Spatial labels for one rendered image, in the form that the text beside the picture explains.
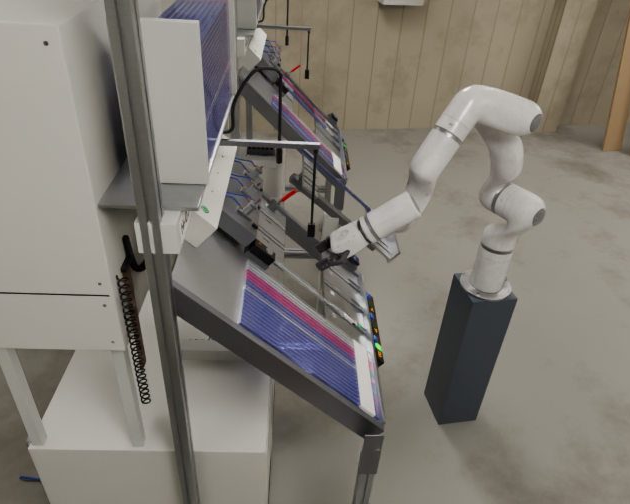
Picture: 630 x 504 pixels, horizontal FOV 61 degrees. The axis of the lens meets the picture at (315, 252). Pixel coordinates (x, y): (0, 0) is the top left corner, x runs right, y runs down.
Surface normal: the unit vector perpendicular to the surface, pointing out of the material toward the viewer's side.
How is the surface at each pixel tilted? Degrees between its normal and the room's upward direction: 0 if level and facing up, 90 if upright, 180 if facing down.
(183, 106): 90
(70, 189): 90
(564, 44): 90
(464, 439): 0
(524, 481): 0
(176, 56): 90
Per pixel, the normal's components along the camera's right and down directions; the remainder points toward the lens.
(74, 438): 0.05, -0.82
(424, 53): 0.18, 0.57
